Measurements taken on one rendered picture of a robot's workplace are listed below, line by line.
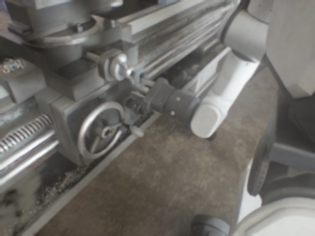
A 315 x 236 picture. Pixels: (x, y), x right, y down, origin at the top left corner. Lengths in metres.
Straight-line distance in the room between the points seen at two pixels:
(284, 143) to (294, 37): 0.12
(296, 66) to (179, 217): 1.21
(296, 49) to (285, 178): 0.18
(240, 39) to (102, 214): 1.14
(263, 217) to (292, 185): 0.07
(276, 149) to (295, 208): 0.08
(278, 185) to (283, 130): 0.08
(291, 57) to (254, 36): 0.26
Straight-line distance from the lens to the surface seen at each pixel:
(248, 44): 0.50
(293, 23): 0.25
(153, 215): 1.36
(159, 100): 0.69
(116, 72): 0.72
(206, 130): 0.62
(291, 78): 0.24
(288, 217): 0.35
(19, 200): 1.06
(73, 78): 0.70
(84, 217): 1.39
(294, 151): 0.30
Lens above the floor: 1.24
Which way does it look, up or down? 42 degrees down
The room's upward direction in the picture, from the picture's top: 4 degrees clockwise
